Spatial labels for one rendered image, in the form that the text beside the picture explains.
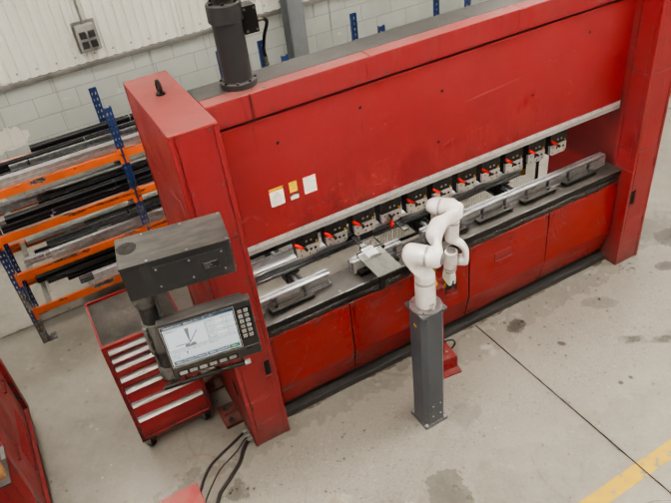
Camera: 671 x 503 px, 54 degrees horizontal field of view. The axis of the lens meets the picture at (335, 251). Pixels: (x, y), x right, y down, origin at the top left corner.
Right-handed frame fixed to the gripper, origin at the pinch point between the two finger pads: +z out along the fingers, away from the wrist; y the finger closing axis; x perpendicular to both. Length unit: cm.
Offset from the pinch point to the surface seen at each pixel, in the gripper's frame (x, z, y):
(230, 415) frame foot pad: -159, 74, -19
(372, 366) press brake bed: -52, 71, -13
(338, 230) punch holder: -63, -50, -29
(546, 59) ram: 96, -113, -55
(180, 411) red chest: -189, 53, -20
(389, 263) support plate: -36.2, -24.3, -13.0
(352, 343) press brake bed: -66, 36, -11
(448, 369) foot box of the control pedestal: -3, 73, 11
